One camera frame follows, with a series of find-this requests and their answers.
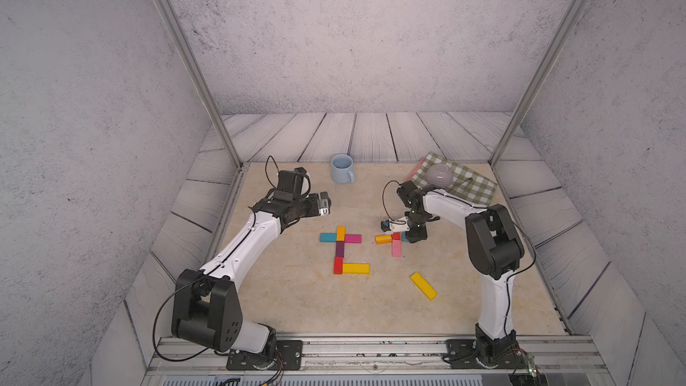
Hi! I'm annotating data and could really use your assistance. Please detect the orange cylinder block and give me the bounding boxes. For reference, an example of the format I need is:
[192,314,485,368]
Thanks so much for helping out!
[375,234,393,245]

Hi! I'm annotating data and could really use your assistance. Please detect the metal serving tongs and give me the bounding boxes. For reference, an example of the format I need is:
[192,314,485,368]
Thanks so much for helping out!
[448,177,473,194]

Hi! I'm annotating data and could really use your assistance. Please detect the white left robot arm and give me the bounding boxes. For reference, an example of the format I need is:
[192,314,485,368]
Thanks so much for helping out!
[167,192,332,361]

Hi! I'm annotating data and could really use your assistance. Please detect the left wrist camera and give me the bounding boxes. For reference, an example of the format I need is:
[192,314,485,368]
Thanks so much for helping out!
[276,167,311,198]

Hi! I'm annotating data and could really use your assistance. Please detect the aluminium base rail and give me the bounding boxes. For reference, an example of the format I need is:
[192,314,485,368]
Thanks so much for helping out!
[142,333,632,385]

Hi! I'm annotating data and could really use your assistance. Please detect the light pink block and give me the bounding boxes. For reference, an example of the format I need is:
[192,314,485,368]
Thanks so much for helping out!
[391,241,402,258]

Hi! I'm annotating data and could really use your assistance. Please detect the purple block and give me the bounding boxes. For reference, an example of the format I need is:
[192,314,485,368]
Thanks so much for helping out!
[335,241,345,258]

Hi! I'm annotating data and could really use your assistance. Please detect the pink upside-down bowl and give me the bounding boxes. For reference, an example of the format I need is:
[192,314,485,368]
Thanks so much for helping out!
[425,164,455,189]

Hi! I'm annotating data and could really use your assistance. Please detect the green white checkered cloth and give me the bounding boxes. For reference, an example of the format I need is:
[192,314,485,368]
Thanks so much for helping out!
[407,152,498,206]

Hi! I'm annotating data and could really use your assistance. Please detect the orange-yellow square block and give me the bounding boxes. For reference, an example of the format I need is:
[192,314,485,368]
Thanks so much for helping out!
[336,226,346,242]

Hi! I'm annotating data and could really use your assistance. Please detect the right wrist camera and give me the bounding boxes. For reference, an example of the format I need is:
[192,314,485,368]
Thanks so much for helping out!
[381,217,410,234]

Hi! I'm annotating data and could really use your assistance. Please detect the aluminium frame post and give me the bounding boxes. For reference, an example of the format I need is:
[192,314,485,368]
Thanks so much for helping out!
[153,0,243,169]
[489,0,591,167]

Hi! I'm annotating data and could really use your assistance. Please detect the pink plastic tray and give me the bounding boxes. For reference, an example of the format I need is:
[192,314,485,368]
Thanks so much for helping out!
[406,157,430,182]

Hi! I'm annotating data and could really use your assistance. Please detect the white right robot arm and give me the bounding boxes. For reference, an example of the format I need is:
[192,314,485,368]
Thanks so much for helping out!
[397,182,525,366]

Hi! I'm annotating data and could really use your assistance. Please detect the left aluminium frame post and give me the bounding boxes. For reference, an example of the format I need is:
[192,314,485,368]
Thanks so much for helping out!
[153,0,243,169]

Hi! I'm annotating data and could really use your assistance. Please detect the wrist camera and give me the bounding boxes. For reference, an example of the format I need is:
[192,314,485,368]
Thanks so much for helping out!
[381,217,410,234]
[276,167,311,198]

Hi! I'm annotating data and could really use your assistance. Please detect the magenta block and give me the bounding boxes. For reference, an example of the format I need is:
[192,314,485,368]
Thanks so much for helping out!
[345,234,363,244]

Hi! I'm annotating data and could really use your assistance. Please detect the light blue mug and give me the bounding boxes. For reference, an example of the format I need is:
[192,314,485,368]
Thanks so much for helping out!
[330,154,356,184]

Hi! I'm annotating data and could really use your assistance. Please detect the long yellow block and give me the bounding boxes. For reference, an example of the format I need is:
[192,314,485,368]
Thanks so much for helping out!
[342,263,371,275]
[410,273,438,300]

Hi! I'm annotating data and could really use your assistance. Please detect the right aluminium frame post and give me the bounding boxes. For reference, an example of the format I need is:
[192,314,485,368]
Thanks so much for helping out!
[489,0,591,167]

